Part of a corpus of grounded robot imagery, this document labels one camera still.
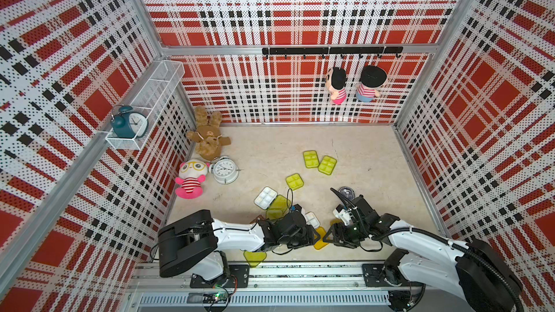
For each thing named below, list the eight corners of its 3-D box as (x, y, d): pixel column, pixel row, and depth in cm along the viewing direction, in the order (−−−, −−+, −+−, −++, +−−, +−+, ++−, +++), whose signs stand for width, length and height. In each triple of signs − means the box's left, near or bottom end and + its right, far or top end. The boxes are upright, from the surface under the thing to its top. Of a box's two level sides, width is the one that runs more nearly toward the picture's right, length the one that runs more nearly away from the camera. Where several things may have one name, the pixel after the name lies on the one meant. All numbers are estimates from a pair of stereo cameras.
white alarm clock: (208, 172, 104) (205, 166, 100) (228, 159, 109) (225, 153, 105) (224, 190, 97) (221, 185, 94) (244, 175, 102) (242, 170, 99)
